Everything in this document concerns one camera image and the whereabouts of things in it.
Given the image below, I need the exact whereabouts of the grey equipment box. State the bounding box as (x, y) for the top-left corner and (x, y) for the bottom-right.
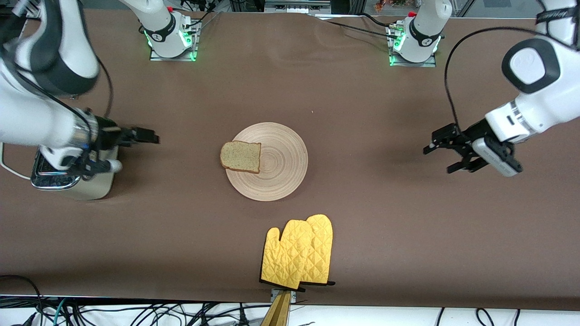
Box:
(264, 0), (332, 14)

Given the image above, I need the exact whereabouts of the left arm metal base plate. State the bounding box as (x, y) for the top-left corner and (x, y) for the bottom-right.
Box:
(389, 25), (438, 67)

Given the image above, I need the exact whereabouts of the slice of bread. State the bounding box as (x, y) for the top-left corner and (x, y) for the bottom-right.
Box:
(220, 140), (262, 174)

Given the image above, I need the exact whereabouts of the cream and chrome two-slot toaster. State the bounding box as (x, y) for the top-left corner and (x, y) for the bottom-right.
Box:
(31, 145), (119, 201)

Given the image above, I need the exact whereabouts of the round wooden plate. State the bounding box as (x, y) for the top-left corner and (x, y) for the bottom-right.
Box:
(225, 122), (309, 202)

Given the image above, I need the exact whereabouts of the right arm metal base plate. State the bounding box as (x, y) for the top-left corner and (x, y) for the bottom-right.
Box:
(150, 20), (200, 62)

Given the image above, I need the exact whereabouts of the wooden beam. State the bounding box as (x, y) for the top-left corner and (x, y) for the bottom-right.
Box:
(261, 291), (291, 326)

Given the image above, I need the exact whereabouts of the yellow quilted oven mitt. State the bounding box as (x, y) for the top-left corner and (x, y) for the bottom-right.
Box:
(299, 214), (336, 287)
(261, 220), (314, 290)

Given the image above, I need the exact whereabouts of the small metal bracket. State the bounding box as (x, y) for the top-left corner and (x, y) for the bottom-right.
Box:
(271, 289), (298, 305)

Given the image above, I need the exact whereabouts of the colourful background object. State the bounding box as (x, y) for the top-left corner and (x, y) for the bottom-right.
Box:
(374, 0), (420, 13)

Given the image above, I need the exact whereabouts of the black looped floor cable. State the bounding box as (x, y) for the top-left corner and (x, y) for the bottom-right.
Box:
(0, 274), (44, 326)

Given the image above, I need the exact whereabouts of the black cable across table edge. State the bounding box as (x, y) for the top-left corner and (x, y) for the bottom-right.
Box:
(313, 14), (400, 40)

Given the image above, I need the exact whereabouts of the teal floor cable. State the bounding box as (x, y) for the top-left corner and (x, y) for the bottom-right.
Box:
(53, 298), (68, 326)

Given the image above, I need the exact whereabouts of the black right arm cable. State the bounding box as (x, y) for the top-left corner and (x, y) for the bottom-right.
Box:
(0, 43), (114, 136)

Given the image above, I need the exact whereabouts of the black cable at right base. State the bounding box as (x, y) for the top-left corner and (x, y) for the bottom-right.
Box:
(190, 0), (222, 29)

